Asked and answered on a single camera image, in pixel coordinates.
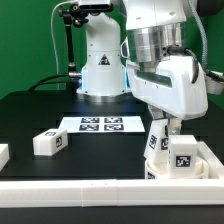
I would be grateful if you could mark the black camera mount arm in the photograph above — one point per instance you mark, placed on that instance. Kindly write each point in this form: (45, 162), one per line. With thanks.
(72, 17)

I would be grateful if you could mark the white marker sheet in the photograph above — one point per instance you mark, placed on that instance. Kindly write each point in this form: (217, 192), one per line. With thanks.
(108, 124)

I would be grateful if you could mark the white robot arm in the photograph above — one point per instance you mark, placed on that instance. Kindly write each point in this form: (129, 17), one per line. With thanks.
(151, 62)

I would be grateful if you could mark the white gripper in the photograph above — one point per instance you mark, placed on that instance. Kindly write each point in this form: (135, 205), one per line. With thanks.
(170, 89)

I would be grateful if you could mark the white U-shaped fence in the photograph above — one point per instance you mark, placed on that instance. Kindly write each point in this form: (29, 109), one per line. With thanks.
(89, 193)

